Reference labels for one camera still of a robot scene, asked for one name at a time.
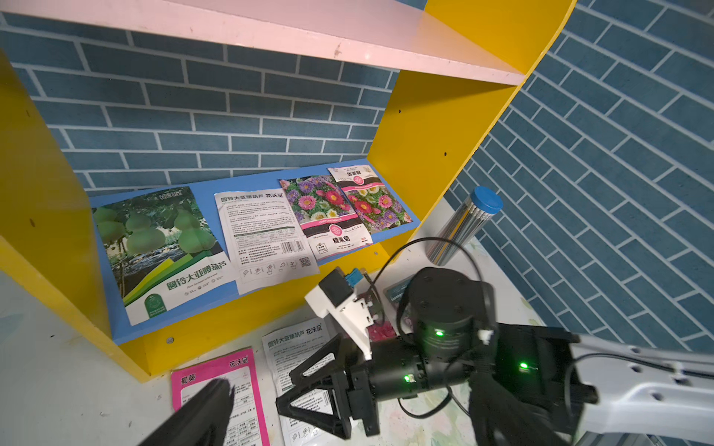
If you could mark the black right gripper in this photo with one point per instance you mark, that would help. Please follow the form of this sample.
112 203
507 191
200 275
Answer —
396 371

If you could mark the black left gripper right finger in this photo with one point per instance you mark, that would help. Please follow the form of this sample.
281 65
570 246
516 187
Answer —
492 408

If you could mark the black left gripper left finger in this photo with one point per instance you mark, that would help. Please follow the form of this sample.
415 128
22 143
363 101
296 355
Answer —
203 420

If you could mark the pink back seed packet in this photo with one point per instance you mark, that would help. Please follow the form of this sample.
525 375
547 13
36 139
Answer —
247 424

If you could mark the mixed aster flower seed packet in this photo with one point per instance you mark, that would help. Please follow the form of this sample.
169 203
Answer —
376 206

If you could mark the pink hollyhock seed packet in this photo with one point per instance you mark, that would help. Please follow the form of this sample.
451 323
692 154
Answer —
381 331

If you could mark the purple flower seed packet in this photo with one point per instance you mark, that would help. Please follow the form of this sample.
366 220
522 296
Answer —
395 291

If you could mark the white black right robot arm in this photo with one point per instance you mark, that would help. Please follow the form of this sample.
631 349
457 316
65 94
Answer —
529 385

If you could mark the white text packet lower shelf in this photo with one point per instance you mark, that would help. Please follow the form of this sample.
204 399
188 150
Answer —
266 245

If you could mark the pink aster seed packet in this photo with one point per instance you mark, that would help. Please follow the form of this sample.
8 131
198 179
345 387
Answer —
326 216

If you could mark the yellow wooden shelf unit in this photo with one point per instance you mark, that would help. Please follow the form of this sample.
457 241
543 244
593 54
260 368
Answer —
103 99

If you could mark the green gourd seed packet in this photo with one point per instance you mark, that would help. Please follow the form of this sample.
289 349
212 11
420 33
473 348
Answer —
161 251

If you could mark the clear pencil tube blue lid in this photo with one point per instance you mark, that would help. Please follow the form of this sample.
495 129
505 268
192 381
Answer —
477 209

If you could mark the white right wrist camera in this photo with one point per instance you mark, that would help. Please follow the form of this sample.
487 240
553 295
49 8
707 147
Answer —
352 300

